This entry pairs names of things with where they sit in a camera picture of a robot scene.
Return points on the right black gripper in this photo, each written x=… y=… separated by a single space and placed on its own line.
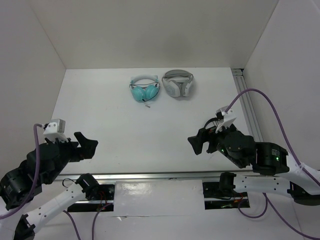
x=203 y=134

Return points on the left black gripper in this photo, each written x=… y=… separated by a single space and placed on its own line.
x=86 y=150

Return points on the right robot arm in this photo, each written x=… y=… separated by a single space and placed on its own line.
x=279 y=173

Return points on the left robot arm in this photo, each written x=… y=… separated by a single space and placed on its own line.
x=41 y=167

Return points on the teal cat-ear headphones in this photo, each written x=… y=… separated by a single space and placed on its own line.
x=144 y=92

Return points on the white grey gaming headset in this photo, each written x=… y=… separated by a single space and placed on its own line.
x=178 y=82

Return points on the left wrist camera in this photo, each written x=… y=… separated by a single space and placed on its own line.
x=55 y=130

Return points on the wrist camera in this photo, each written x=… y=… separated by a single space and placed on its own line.
x=226 y=117
x=55 y=130

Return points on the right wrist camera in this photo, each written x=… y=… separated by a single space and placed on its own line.
x=226 y=117

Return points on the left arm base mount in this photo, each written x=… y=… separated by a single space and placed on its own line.
x=103 y=199

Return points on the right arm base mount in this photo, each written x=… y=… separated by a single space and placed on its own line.
x=215 y=199

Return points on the aluminium rail front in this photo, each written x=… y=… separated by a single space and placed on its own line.
x=159 y=176

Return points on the aluminium rail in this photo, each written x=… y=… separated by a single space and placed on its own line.
x=159 y=176
x=246 y=104

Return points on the aluminium rail right side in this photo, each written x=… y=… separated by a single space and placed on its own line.
x=246 y=104

